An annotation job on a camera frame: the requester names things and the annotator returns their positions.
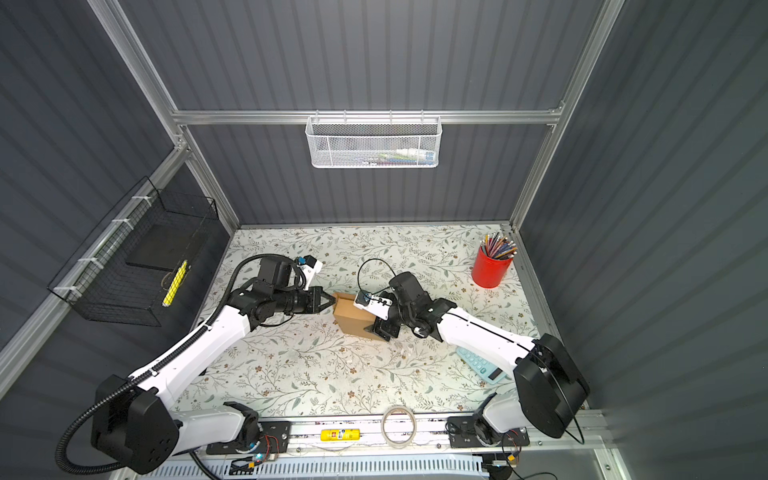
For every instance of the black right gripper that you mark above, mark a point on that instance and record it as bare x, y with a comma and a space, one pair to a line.
384, 329

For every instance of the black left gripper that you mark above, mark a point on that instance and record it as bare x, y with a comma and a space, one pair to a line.
315, 300

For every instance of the brown cardboard box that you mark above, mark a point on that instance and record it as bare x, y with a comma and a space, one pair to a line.
352, 320

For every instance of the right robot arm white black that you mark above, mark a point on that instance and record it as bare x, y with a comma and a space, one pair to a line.
549, 387

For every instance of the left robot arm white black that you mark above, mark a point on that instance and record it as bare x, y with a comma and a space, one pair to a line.
133, 422

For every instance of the red metal pencil cup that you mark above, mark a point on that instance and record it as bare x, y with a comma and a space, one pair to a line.
488, 272

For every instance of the bundle of coloured pencils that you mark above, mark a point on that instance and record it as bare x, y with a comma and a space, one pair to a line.
498, 247

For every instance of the teal calculator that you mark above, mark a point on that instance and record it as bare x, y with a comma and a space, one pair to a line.
488, 372

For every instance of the yellow striped tool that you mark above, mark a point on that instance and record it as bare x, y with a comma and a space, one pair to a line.
175, 284

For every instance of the clear tape roll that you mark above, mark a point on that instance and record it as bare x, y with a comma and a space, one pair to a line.
398, 426

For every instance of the yellow spirit level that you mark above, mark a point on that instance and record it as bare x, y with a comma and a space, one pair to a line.
338, 435

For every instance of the markers in white basket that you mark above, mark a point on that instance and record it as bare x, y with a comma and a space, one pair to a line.
408, 157

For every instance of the black foam pad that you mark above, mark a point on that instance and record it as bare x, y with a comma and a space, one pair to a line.
163, 248

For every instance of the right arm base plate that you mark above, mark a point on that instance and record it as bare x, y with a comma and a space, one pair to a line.
474, 432

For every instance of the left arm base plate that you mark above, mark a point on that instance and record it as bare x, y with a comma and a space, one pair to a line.
273, 438

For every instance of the white wire mesh basket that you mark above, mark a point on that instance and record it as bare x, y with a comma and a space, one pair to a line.
340, 144

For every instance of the black wire mesh basket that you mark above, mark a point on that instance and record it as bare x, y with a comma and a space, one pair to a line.
133, 272

